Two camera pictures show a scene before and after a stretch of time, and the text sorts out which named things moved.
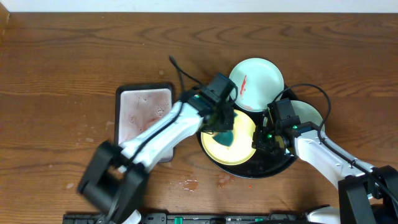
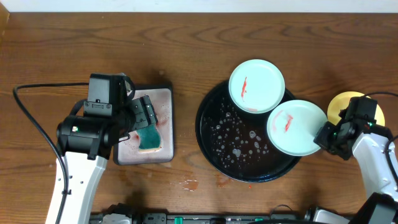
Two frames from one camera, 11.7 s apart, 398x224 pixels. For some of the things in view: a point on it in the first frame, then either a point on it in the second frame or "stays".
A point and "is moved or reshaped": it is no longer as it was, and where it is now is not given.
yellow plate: x=241 y=150 -> x=341 y=101
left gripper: x=222 y=121 -> x=144 y=111
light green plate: x=258 y=82 stays
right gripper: x=257 y=140 -> x=322 y=139
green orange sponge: x=226 y=137 is moved or reshaped
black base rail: x=198 y=218 stays
